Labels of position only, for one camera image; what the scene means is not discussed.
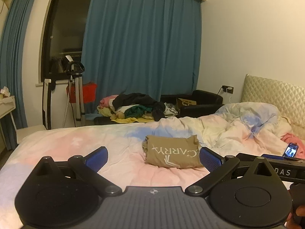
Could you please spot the silver tripod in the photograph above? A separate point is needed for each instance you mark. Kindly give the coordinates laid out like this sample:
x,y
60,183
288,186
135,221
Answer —
x,y
78,93

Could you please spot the wide blue curtain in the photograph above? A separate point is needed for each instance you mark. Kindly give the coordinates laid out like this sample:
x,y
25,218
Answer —
x,y
143,40

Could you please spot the narrow blue curtain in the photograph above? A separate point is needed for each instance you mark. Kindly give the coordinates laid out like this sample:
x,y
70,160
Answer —
x,y
14,64

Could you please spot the quilted beige headboard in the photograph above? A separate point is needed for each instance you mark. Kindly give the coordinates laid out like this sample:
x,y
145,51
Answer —
x,y
274,93

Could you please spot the pink fleece cloth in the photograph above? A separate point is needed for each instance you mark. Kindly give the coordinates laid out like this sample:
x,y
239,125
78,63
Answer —
x,y
301,143

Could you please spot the pink garment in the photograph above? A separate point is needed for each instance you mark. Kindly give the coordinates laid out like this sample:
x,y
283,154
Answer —
x,y
106,101

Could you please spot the yellow garment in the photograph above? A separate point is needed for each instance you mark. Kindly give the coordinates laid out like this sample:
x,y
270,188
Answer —
x,y
104,111

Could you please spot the dark green garment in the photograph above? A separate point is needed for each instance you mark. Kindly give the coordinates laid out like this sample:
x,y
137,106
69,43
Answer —
x,y
135,111

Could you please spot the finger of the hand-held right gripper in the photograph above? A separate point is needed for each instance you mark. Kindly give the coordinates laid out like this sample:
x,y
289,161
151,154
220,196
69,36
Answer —
x,y
247,158

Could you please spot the black sofa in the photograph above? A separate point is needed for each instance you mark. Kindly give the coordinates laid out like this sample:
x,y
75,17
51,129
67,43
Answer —
x,y
205,100

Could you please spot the tissue box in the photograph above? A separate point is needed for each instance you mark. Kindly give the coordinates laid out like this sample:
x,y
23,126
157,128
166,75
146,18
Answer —
x,y
4,93

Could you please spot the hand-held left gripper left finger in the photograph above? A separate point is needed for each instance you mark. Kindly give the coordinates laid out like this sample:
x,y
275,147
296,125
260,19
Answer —
x,y
96,158

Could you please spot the bed with pastel sheet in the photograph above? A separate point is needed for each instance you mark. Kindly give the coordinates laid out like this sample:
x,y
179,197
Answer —
x,y
95,138

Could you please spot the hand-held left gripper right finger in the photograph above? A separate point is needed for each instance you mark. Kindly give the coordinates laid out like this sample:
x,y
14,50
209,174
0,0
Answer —
x,y
211,159

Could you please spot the pastel tie-dye duvet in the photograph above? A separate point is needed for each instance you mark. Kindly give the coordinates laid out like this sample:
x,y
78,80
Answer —
x,y
238,124

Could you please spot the white vanity desk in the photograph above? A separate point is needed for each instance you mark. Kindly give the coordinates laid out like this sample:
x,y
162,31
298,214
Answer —
x,y
6,109

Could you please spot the dark window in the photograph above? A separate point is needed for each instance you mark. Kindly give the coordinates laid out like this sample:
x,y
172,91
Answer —
x,y
66,28

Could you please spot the black garment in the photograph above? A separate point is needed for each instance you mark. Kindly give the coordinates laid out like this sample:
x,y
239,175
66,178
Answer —
x,y
135,100

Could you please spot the person's right hand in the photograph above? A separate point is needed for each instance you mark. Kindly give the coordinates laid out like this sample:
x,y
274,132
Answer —
x,y
300,223

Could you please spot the tan printed t-shirt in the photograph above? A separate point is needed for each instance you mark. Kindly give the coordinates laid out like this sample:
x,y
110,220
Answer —
x,y
171,151

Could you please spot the wall socket with charger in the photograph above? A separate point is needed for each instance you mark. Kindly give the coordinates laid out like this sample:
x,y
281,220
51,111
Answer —
x,y
227,88

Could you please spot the red bag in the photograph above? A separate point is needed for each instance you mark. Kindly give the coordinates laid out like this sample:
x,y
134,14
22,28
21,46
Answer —
x,y
88,93

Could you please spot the black white upright stand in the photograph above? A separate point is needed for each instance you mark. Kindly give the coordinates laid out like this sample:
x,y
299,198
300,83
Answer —
x,y
47,100

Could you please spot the smartphone with lit screen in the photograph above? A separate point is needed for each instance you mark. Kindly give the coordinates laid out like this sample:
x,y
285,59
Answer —
x,y
291,150

